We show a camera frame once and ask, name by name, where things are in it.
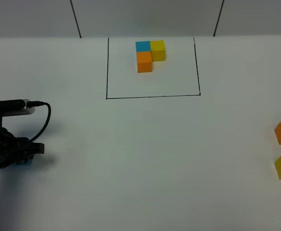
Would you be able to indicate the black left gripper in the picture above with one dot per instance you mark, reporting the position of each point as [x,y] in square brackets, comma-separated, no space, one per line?
[9,141]

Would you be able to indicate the template orange cube block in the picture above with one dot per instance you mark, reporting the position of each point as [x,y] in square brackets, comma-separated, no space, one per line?
[144,61]

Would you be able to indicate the template blue cube block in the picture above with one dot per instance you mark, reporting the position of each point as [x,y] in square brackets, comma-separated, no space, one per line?
[143,46]

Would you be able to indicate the template yellow cube block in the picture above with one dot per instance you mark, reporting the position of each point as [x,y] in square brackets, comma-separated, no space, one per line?
[158,50]

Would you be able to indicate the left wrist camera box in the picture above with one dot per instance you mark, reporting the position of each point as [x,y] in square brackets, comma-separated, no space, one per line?
[15,108]

